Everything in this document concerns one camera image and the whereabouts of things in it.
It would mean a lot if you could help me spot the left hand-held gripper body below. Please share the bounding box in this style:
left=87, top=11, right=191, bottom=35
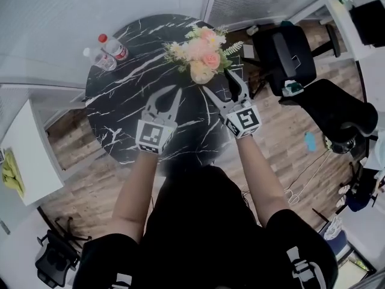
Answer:
left=135, top=108, right=179, bottom=155

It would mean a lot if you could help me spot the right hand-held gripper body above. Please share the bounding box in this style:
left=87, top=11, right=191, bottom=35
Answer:
left=218, top=99, right=261, bottom=140

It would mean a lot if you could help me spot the pink and cream flowers bouquet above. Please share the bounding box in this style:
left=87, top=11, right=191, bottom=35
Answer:
left=163, top=24, right=244, bottom=85

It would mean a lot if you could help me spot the person's right forearm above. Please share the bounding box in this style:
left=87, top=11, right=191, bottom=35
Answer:
left=235, top=134, right=291, bottom=230

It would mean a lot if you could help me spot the person's left forearm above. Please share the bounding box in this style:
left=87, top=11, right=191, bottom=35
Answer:
left=112, top=151, right=159, bottom=244

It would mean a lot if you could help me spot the black marble round table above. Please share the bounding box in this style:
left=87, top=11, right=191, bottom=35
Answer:
left=85, top=13, right=251, bottom=166

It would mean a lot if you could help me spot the black office chair with armrests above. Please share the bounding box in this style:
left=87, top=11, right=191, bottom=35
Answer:
left=240, top=25, right=317, bottom=99

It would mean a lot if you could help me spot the green and white packet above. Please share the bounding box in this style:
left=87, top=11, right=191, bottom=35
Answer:
left=282, top=79, right=305, bottom=98

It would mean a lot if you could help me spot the red-capped plastic bottle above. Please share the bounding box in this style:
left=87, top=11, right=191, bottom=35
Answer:
left=98, top=33, right=129, bottom=61

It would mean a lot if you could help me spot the white-capped clear plastic bottle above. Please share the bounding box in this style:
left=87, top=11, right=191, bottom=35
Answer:
left=82, top=46, right=118, bottom=72

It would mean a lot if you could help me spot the blue cloth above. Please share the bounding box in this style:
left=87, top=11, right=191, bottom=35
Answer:
left=303, top=131, right=318, bottom=153

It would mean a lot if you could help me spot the black mesh-back office chair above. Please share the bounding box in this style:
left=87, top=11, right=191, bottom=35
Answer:
left=279, top=78, right=379, bottom=155

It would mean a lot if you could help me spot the person's black shirt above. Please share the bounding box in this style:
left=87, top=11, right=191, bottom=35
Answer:
left=72, top=164, right=339, bottom=289

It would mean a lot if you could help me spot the white long desk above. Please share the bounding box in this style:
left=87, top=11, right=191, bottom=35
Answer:
left=322, top=0, right=385, bottom=62

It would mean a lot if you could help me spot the black box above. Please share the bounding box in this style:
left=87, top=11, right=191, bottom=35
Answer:
left=350, top=0, right=385, bottom=48

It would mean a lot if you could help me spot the yellow cloth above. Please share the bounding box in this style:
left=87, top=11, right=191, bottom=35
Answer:
left=1, top=148, right=26, bottom=199

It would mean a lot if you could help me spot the black swivel chair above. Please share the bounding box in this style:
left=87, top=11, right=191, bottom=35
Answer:
left=34, top=217, right=93, bottom=289

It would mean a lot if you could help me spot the white cable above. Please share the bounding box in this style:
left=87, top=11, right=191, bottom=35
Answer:
left=284, top=149, right=332, bottom=205

